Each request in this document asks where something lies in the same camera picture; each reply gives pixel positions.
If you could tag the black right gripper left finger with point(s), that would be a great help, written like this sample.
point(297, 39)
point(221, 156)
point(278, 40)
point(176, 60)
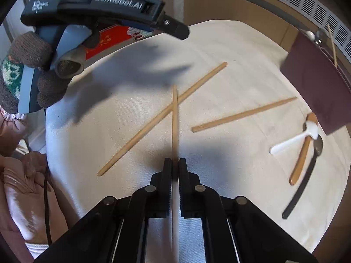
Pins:
point(160, 199)

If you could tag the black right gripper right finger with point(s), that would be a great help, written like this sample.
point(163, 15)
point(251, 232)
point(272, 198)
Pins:
point(189, 205)

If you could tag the wooden chopstick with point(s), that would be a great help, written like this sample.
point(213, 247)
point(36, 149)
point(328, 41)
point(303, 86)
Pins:
point(332, 45)
point(240, 115)
point(175, 185)

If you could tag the wooden chopstick crossing spoon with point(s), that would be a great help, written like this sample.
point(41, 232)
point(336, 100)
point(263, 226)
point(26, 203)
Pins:
point(158, 118)

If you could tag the dark translucent spoon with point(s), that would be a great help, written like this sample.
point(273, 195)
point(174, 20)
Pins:
point(317, 150)
point(320, 37)

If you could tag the white plastic spoon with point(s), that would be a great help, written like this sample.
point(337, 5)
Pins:
point(311, 130)

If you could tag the brown gloved left hand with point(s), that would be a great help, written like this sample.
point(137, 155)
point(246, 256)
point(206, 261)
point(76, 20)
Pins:
point(32, 51)

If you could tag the red printed box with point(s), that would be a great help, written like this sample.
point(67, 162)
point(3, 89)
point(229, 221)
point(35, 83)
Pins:
point(116, 37)

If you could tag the white cloth table mat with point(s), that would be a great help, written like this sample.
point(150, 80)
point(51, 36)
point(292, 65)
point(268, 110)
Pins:
point(113, 99)

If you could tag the maroon utensil holder box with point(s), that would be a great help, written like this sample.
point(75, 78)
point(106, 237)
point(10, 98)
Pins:
point(323, 86)

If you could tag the white round utensil in holder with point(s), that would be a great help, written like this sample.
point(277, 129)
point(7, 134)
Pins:
point(310, 35)

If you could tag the long grey ventilation grille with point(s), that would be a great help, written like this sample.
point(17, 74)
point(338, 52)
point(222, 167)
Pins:
point(322, 17)

